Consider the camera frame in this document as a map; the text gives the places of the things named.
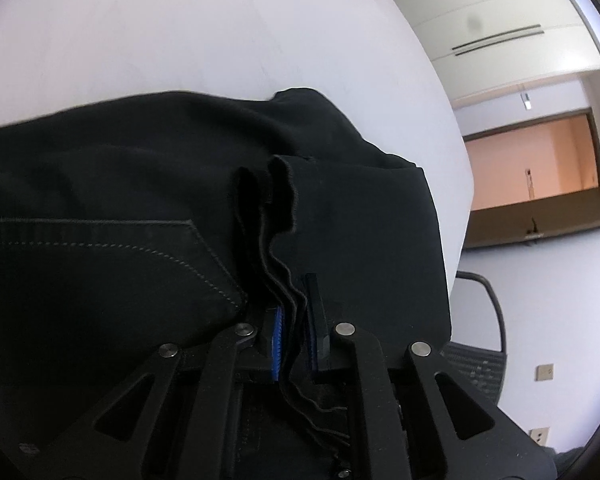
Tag wooden doorway frame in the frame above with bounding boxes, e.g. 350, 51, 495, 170
464, 108, 600, 249

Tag white wardrobe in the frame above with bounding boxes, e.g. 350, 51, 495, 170
394, 0, 600, 107

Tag grey mesh chair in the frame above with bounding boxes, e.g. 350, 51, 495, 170
441, 271, 507, 404

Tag black denim pants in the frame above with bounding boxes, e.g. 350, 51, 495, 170
0, 89, 451, 479

